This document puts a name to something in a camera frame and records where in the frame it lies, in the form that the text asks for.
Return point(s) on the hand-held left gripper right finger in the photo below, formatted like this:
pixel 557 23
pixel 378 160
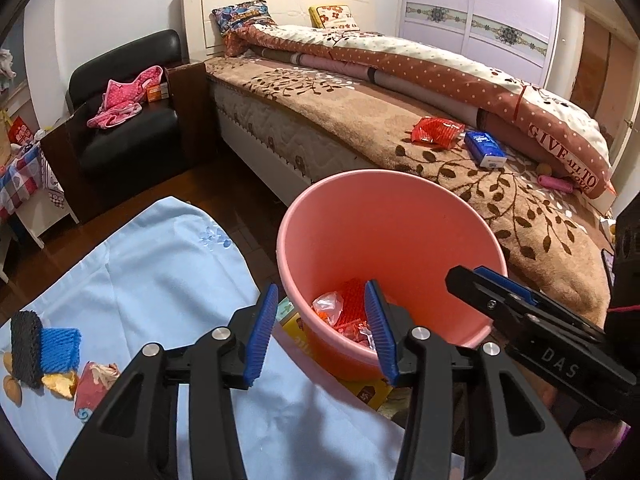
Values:
pixel 380 330

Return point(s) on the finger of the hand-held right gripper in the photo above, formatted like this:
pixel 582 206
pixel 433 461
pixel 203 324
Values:
pixel 490 305
pixel 520 287

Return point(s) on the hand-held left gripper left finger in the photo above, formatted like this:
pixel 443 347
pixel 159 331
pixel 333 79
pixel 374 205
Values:
pixel 260 335

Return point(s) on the red foam net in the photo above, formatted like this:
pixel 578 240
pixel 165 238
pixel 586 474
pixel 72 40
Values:
pixel 352 305

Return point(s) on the clear plastic bag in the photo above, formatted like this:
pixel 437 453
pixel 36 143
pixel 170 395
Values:
pixel 327 304

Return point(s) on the pink plastic bucket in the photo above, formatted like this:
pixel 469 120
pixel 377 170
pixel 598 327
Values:
pixel 400 220

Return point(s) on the pink printed wrapper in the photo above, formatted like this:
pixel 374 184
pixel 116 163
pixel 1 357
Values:
pixel 92 385

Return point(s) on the blue foam net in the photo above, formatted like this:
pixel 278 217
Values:
pixel 60 350

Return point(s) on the yellow peel piece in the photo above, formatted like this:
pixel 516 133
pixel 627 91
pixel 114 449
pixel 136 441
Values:
pixel 60 384

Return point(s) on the black foam net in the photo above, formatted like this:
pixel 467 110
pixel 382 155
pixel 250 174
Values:
pixel 26 350

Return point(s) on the person's right forearm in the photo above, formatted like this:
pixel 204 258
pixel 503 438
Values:
pixel 595 440

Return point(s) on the black phone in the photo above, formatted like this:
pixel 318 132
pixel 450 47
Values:
pixel 608 265

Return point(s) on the pink cylinder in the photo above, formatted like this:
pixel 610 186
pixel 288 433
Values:
pixel 555 183

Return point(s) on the light blue cloth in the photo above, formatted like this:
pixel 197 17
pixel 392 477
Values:
pixel 165 270

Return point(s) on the blue tissue pack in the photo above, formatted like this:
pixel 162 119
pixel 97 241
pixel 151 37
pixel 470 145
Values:
pixel 485 149

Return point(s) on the red snack packet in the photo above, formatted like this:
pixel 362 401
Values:
pixel 435 132

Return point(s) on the brown leaf-pattern blanket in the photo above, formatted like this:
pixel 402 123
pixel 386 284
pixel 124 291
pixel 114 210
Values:
pixel 350 125

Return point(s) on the polka-dot quilt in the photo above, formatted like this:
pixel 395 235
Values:
pixel 450 75

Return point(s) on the wooden door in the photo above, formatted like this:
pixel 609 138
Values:
pixel 600 70

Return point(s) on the black leather armchair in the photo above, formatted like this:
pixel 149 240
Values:
pixel 130 135

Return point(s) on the white table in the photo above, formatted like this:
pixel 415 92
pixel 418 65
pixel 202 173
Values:
pixel 45 220

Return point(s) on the walnut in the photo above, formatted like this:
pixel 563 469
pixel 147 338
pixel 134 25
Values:
pixel 12 390
pixel 7 362

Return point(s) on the orange box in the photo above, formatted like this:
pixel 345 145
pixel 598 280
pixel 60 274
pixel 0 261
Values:
pixel 156 94

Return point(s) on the pink garment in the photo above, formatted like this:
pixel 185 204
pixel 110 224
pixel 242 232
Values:
pixel 120 97

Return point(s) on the checked tablecloth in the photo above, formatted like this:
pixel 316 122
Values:
pixel 20 185

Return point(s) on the red paper bag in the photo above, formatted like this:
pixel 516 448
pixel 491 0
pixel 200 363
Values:
pixel 20 131

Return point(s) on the yellow floral pillow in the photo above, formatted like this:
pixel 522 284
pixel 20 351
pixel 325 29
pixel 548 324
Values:
pixel 335 16

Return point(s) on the cartoon print pillow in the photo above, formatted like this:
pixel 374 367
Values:
pixel 242 17

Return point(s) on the white wooden bed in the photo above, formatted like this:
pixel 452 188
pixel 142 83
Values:
pixel 240 5

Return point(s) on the white hanging clothes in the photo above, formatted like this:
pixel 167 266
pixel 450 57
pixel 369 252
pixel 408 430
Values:
pixel 6 67

